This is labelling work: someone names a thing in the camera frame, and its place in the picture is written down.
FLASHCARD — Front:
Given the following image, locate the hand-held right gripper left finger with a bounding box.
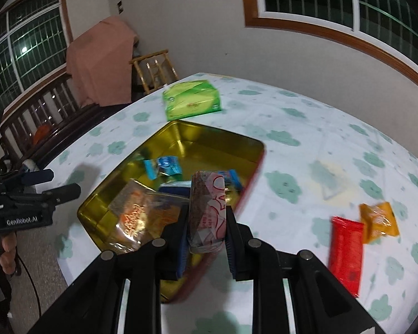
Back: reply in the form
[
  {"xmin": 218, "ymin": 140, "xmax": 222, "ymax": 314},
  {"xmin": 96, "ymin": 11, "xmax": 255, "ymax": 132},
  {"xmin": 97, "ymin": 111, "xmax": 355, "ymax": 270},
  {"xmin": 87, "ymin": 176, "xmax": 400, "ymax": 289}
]
[{"xmin": 28, "ymin": 210, "xmax": 190, "ymax": 334}]

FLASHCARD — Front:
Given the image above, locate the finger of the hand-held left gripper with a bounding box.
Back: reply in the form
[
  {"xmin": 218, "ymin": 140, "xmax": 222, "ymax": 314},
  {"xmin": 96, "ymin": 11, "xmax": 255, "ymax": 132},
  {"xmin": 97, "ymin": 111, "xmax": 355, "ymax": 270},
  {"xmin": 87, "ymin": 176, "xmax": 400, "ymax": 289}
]
[
  {"xmin": 38, "ymin": 183, "xmax": 81, "ymax": 209},
  {"xmin": 19, "ymin": 169, "xmax": 54, "ymax": 186}
]

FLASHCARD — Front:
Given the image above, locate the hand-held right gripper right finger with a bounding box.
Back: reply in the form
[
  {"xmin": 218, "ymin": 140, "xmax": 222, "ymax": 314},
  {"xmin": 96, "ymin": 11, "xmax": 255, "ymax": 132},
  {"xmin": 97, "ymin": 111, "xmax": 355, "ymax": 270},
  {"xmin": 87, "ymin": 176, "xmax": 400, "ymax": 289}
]
[{"xmin": 225, "ymin": 206, "xmax": 387, "ymax": 334}]

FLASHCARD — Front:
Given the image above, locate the small clear fried twist packet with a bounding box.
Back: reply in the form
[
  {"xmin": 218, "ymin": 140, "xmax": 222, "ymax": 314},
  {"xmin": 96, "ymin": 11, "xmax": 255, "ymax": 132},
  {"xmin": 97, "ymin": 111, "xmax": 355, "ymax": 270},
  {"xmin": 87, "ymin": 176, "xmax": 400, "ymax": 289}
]
[{"xmin": 150, "ymin": 193, "xmax": 190, "ymax": 232}]

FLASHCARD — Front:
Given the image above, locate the pink-wrapped round cake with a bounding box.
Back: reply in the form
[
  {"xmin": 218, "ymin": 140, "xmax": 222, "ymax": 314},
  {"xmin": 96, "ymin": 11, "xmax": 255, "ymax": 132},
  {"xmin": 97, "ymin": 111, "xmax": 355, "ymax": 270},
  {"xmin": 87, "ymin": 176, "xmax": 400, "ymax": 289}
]
[{"xmin": 188, "ymin": 170, "xmax": 228, "ymax": 254}]

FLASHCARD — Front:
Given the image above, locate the clear orange-label fried twist packet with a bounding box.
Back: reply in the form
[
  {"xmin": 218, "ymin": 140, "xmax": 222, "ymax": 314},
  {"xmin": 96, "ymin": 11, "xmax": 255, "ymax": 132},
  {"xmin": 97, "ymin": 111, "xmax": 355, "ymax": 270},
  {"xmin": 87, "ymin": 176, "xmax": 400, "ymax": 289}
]
[{"xmin": 108, "ymin": 178, "xmax": 168, "ymax": 251}]

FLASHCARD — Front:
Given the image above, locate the light blue chocolate snack packet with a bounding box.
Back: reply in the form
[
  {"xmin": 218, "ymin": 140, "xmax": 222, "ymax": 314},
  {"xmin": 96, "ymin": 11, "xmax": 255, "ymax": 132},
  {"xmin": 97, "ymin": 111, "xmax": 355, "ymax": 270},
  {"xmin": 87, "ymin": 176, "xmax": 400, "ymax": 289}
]
[{"xmin": 143, "ymin": 156, "xmax": 182, "ymax": 180}]

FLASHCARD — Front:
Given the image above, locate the red and gold tin box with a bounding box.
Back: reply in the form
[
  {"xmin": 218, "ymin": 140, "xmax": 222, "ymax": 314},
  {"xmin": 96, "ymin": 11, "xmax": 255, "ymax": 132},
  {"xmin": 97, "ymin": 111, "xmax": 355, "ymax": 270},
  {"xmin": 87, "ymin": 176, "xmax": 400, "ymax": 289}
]
[{"xmin": 77, "ymin": 120, "xmax": 267, "ymax": 303}]

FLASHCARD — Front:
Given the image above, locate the person's left hand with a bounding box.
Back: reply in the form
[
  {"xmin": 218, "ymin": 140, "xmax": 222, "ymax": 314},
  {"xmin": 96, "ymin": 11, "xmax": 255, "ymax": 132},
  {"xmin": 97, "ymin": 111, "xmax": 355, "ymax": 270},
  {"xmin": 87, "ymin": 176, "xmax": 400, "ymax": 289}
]
[{"xmin": 0, "ymin": 231, "xmax": 20, "ymax": 275}]

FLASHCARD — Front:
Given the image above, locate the orange object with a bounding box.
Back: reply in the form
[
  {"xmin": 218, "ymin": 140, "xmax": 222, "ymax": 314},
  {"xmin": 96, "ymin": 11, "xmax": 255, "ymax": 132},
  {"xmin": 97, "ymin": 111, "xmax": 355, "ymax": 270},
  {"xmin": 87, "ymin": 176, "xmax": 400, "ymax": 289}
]
[{"xmin": 33, "ymin": 125, "xmax": 53, "ymax": 143}]

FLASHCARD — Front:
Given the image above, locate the dark blue snack packet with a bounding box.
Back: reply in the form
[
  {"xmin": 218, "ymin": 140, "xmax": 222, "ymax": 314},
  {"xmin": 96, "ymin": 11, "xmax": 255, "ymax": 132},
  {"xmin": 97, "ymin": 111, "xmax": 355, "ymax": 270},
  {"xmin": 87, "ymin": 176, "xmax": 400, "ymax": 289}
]
[{"xmin": 158, "ymin": 181, "xmax": 192, "ymax": 198}]

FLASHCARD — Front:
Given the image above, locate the dark wooden bench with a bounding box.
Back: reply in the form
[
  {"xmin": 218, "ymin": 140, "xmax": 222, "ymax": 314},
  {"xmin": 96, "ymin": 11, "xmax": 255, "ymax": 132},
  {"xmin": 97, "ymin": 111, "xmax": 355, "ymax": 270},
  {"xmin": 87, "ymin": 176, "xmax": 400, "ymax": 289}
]
[{"xmin": 0, "ymin": 73, "xmax": 133, "ymax": 171}]

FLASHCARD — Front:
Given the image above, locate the red snack packet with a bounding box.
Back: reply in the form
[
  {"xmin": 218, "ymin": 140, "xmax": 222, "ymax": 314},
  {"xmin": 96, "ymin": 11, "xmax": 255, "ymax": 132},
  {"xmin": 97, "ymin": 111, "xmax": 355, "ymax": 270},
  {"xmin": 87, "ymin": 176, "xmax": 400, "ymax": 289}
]
[{"xmin": 327, "ymin": 216, "xmax": 365, "ymax": 298}]

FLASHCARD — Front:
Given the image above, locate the pink cloth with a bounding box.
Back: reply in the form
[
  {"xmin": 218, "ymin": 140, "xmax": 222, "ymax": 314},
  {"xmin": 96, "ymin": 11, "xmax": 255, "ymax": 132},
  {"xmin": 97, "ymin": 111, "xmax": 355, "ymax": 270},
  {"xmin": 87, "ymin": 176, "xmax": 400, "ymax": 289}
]
[{"xmin": 66, "ymin": 16, "xmax": 138, "ymax": 107}]

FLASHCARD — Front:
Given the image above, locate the cloud print tablecloth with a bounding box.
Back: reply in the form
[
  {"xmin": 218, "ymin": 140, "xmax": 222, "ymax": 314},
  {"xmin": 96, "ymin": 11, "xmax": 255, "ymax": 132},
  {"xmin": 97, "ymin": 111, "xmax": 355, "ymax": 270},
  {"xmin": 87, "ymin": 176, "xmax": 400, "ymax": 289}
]
[{"xmin": 57, "ymin": 72, "xmax": 418, "ymax": 334}]

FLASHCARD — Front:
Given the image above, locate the orange snack packet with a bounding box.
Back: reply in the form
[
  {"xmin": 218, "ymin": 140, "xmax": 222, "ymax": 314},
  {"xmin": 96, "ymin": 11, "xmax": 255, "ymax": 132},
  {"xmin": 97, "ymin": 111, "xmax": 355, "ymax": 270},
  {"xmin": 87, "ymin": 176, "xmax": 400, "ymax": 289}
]
[{"xmin": 359, "ymin": 202, "xmax": 400, "ymax": 244}]

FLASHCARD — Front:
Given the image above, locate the green tissue pack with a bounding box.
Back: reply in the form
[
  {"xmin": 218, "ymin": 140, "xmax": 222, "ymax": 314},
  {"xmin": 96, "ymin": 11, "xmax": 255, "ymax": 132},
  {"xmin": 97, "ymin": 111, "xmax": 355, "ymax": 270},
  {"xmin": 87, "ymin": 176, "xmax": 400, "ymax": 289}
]
[{"xmin": 162, "ymin": 79, "xmax": 223, "ymax": 122}]

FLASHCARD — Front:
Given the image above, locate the light wooden chair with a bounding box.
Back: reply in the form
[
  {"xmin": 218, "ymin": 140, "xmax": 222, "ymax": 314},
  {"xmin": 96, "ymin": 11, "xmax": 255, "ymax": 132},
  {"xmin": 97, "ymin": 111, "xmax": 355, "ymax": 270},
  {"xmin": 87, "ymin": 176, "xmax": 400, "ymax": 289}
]
[{"xmin": 129, "ymin": 49, "xmax": 178, "ymax": 94}]

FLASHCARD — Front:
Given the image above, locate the brown framed window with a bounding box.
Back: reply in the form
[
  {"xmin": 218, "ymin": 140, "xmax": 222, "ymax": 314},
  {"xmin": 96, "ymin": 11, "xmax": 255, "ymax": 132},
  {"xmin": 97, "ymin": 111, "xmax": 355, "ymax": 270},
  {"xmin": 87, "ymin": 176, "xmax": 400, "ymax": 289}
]
[{"xmin": 240, "ymin": 0, "xmax": 418, "ymax": 87}]

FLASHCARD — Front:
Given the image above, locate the black cable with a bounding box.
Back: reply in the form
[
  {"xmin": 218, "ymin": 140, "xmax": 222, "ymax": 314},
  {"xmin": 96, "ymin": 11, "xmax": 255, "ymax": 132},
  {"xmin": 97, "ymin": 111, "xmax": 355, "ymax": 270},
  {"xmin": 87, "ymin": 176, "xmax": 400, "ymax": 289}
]
[{"xmin": 16, "ymin": 254, "xmax": 42, "ymax": 321}]

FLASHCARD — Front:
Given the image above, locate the barred window with brown frame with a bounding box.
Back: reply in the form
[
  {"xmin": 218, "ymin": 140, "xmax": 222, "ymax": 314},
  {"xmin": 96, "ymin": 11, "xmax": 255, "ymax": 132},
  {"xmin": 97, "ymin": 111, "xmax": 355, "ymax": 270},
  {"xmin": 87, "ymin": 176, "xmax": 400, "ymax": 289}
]
[{"xmin": 0, "ymin": 0, "xmax": 74, "ymax": 112}]

